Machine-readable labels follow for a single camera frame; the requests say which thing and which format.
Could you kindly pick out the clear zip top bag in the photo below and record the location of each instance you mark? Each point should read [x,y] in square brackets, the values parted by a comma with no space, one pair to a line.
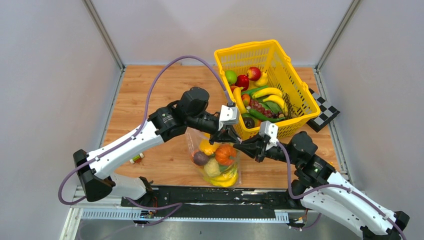
[194,138]

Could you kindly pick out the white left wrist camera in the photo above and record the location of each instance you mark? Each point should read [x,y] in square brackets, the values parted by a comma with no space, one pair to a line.
[228,116]

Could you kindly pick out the green cucumber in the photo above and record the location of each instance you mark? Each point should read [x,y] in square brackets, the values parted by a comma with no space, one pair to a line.
[258,115]

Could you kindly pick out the small red peach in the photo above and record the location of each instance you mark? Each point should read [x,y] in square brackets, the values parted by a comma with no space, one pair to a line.
[246,99]

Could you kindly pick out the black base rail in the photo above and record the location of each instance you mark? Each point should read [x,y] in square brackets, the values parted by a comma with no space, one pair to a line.
[213,203]

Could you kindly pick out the orange fruit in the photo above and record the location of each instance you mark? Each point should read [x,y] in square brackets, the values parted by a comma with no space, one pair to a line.
[193,154]

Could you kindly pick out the green apple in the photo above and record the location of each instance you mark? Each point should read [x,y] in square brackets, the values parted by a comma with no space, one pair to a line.
[231,77]

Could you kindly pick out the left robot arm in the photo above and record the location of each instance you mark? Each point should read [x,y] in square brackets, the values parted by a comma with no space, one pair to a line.
[96,169]

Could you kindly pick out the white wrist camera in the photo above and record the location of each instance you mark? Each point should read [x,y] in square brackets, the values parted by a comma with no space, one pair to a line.
[269,133]
[228,116]

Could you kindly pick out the yellow banana bunch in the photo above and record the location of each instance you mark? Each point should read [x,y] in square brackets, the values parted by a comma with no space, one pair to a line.
[225,180]

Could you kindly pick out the dark purple passion fruit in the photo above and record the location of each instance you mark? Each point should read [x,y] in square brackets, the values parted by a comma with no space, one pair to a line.
[201,159]

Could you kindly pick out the purple grapes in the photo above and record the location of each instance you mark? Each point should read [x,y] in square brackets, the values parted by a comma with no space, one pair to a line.
[262,108]

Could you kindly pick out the dark avocado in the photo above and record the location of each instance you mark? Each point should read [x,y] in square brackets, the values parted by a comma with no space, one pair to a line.
[249,121]

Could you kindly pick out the red apple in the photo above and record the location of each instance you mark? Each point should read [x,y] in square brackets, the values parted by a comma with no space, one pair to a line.
[254,73]
[242,82]

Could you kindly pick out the red green toy block car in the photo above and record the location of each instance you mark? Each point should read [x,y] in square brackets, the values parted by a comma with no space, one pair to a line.
[137,159]

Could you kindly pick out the small orange pumpkin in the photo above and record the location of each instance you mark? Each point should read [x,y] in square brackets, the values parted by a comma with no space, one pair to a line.
[225,154]

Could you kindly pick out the yellow bell pepper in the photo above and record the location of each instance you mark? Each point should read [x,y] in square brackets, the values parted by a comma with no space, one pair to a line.
[207,148]

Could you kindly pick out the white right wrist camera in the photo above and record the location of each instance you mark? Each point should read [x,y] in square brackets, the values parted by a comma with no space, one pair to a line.
[269,133]

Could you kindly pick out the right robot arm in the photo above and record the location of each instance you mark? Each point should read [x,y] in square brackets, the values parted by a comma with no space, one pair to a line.
[321,188]

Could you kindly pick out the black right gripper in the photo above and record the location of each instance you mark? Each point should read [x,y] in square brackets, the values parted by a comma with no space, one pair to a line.
[254,146]

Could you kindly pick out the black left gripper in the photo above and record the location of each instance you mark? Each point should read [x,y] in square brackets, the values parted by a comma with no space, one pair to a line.
[226,134]

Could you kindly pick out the yellow pear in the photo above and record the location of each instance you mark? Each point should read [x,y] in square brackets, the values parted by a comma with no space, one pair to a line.
[262,81]

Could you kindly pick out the yellow plastic basket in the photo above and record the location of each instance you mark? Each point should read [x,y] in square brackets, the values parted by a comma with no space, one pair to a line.
[270,57]

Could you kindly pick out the beige lemon fruit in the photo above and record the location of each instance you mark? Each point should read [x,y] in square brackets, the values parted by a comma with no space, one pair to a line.
[212,168]

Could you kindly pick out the checkerboard calibration board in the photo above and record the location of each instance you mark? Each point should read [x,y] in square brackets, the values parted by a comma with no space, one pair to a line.
[327,113]

